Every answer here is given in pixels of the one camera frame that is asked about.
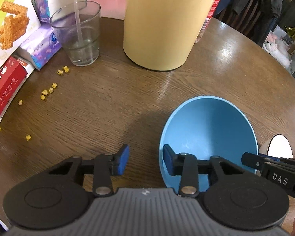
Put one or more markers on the scattered yellow crumbs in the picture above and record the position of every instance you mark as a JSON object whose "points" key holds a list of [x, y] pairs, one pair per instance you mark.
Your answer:
{"points": [[66, 69]]}

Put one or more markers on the blue bowl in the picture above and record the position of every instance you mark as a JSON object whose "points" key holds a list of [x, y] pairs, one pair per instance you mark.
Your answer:
{"points": [[206, 127]]}

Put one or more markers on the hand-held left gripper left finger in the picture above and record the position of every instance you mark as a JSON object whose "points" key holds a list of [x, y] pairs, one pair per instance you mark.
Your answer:
{"points": [[121, 159]]}

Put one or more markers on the white plush toy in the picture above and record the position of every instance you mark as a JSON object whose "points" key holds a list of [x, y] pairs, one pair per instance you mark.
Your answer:
{"points": [[280, 51]]}

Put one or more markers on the purple tissue pack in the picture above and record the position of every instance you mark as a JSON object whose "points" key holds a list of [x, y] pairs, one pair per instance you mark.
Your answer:
{"points": [[46, 2], [39, 49]]}

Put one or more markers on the wooden chair with beige seat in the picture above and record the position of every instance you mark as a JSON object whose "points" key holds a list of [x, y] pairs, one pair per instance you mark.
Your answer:
{"points": [[245, 22]]}

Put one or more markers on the green snack box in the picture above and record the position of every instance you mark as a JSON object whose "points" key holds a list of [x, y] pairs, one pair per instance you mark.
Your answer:
{"points": [[19, 5]]}

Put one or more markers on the clear drinking glass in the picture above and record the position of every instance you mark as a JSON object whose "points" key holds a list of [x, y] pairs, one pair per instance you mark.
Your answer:
{"points": [[83, 54]]}

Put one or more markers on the clear drinking straw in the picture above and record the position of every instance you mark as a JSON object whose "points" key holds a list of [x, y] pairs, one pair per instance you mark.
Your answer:
{"points": [[78, 17]]}

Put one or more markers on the white bowl with black rim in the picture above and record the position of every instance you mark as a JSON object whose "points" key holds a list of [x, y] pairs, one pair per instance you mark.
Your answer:
{"points": [[280, 145]]}

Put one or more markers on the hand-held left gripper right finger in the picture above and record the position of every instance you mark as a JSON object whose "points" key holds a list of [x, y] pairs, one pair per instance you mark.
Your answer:
{"points": [[167, 159]]}

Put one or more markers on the red label water bottle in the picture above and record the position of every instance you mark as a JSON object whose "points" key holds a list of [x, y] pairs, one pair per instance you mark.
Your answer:
{"points": [[211, 7]]}

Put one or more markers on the yellow thermos jug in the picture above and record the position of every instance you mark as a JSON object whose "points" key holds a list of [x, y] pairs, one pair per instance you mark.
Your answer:
{"points": [[162, 24]]}

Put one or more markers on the red box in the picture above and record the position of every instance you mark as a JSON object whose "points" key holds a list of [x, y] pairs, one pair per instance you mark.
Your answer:
{"points": [[7, 86]]}

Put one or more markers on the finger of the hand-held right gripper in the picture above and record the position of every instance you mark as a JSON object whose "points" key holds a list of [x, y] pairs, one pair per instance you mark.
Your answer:
{"points": [[252, 159], [277, 158]]}

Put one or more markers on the dark blue jacket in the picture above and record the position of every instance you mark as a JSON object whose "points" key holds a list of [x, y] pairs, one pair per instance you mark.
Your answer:
{"points": [[223, 7]]}

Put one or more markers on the pink box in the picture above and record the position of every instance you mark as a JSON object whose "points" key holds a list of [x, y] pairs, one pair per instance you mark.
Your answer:
{"points": [[108, 0]]}

